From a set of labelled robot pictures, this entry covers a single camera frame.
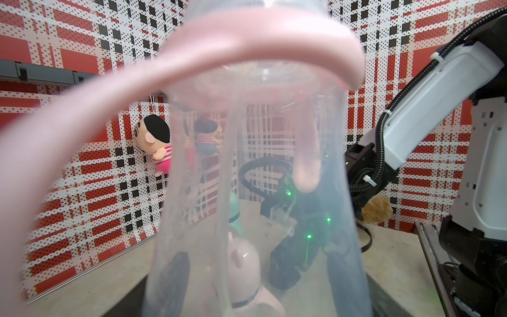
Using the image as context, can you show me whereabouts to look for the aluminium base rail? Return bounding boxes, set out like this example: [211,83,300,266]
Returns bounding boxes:
[415,223,459,317]

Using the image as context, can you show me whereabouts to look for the brown plush toy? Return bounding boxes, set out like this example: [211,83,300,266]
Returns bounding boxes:
[362,194,393,224]

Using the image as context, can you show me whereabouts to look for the plush doll blue pants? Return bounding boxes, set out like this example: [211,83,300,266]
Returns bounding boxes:
[194,117,222,157]

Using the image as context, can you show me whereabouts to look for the black hook rail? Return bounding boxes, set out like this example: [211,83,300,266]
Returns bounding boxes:
[1,59,96,86]

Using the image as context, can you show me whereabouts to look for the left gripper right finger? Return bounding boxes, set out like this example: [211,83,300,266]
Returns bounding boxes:
[327,252,372,317]

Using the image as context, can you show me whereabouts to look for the plush doll pink pants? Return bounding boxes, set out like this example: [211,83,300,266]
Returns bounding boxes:
[133,114,172,177]

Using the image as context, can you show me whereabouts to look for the pink bottle handle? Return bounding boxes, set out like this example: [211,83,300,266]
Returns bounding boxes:
[233,287,286,316]
[1,7,365,316]

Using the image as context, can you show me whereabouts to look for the pink bottle cap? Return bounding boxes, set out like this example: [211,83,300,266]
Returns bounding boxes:
[227,232,261,309]

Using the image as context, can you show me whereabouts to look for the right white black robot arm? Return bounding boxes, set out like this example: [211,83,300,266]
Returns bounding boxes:
[332,1,506,316]

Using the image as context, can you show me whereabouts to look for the mint green bottle cap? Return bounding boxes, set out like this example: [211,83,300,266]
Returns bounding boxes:
[228,192,244,236]

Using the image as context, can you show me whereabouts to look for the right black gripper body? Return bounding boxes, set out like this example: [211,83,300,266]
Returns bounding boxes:
[260,174,356,291]

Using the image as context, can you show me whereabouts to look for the clear baby bottle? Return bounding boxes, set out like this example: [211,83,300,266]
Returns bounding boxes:
[141,1,362,316]

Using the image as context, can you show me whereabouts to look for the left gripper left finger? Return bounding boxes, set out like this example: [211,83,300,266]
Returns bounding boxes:
[153,252,190,316]

